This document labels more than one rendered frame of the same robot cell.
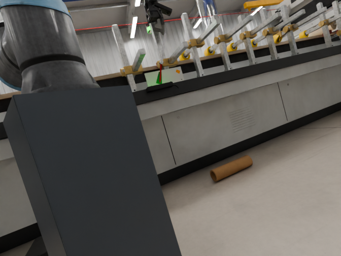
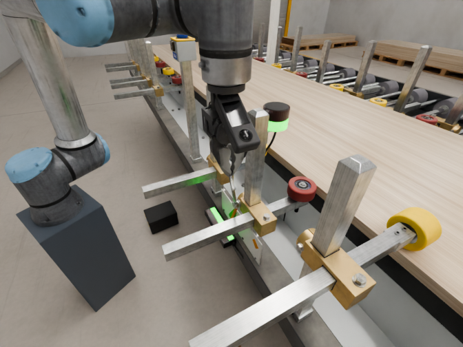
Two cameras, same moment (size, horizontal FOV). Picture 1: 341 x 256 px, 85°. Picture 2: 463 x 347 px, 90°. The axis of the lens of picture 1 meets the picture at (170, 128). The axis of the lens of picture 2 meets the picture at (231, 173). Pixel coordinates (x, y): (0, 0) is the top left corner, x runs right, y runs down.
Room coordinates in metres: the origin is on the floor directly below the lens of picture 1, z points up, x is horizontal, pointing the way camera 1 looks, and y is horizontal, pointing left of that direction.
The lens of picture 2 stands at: (1.15, -0.55, 1.34)
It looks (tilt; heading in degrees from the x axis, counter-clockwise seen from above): 37 degrees down; 82
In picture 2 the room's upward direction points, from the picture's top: straight up
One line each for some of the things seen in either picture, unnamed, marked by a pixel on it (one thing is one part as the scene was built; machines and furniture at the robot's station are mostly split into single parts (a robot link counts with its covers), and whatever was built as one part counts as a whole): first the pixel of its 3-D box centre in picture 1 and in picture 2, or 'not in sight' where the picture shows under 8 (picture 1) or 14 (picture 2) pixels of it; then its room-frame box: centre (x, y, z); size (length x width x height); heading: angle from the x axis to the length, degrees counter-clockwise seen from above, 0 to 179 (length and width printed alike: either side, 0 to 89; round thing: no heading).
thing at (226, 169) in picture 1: (231, 167); not in sight; (1.24, -0.32, 0.04); 0.30 x 0.08 x 0.08; 109
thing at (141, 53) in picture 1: (135, 67); (207, 174); (1.15, 0.10, 0.84); 0.44 x 0.03 x 0.04; 19
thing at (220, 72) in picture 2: not in sight; (224, 69); (1.19, -0.11, 1.23); 0.10 x 0.09 x 0.05; 19
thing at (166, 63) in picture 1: (167, 63); (256, 211); (1.28, -0.10, 0.85); 0.14 x 0.06 x 0.05; 109
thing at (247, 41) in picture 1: (248, 44); not in sight; (1.51, -0.79, 0.87); 0.04 x 0.04 x 0.48; 19
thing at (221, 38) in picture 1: (223, 39); not in sight; (1.44, -0.57, 0.95); 0.14 x 0.06 x 0.05; 109
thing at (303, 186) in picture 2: not in sight; (299, 197); (1.42, -0.07, 0.85); 0.08 x 0.08 x 0.11
